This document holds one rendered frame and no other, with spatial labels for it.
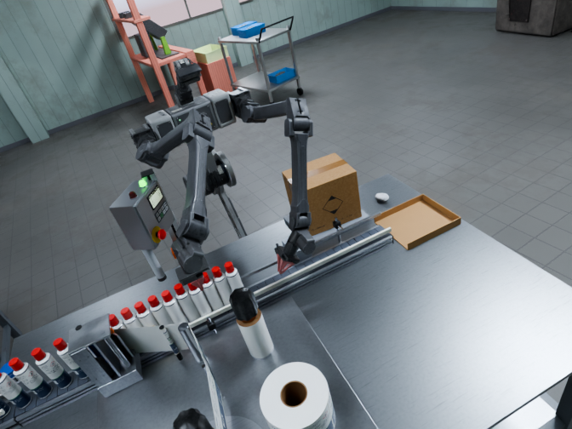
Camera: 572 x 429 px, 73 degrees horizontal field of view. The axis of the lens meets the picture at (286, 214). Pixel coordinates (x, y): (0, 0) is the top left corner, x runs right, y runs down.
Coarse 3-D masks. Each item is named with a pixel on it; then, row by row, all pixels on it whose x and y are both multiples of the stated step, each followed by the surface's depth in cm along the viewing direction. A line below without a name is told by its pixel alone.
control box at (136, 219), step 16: (128, 192) 134; (144, 192) 132; (112, 208) 128; (128, 208) 126; (144, 208) 130; (128, 224) 131; (144, 224) 130; (160, 224) 139; (128, 240) 136; (144, 240) 134; (160, 240) 138
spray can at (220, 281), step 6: (216, 270) 152; (216, 276) 152; (222, 276) 154; (216, 282) 153; (222, 282) 154; (222, 288) 155; (228, 288) 157; (222, 294) 157; (228, 294) 158; (222, 300) 161; (228, 300) 160
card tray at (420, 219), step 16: (400, 208) 197; (416, 208) 197; (432, 208) 194; (384, 224) 192; (400, 224) 189; (416, 224) 187; (432, 224) 185; (448, 224) 177; (400, 240) 180; (416, 240) 174
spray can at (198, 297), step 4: (188, 284) 148; (192, 288) 149; (196, 288) 150; (188, 292) 151; (192, 292) 150; (196, 292) 150; (200, 292) 151; (192, 296) 151; (196, 296) 151; (200, 296) 152; (204, 296) 154; (196, 300) 152; (200, 300) 152; (204, 300) 154; (196, 304) 153; (200, 304) 153; (204, 304) 154; (208, 304) 156; (200, 308) 155; (204, 308) 155; (208, 308) 157; (200, 312) 156; (204, 312) 156; (208, 312) 157
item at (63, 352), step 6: (54, 342) 138; (60, 342) 138; (60, 348) 138; (66, 348) 140; (60, 354) 139; (66, 354) 140; (66, 360) 141; (72, 360) 142; (72, 366) 143; (78, 366) 144; (78, 372) 145; (84, 378) 148
